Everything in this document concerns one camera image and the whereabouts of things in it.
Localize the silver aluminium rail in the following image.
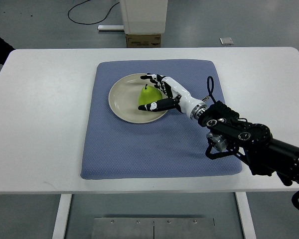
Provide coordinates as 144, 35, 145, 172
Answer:
98, 25, 124, 31

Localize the green pear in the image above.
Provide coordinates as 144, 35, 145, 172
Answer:
138, 84, 163, 106

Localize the black floor cable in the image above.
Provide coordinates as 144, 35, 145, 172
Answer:
68, 0, 121, 25

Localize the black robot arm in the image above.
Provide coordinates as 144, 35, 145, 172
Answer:
194, 76, 299, 210

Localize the brown cardboard box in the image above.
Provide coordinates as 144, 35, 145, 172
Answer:
126, 34, 161, 48

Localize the white machine column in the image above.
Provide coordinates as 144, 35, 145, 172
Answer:
120, 0, 168, 34

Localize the white right table leg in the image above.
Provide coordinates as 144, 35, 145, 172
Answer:
235, 192, 256, 239

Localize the small grey floor plate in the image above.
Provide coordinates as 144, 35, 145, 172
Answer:
219, 37, 234, 46

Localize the beige round plate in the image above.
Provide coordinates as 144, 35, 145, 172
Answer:
108, 73, 167, 123

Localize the white left table leg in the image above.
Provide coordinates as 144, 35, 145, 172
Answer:
52, 194, 72, 239

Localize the white table leg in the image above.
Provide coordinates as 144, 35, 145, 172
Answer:
235, 192, 256, 239
52, 194, 72, 239

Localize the blue textured mat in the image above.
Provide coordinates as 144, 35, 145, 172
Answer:
81, 59, 242, 179

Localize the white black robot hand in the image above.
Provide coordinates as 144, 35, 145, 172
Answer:
138, 74, 208, 119

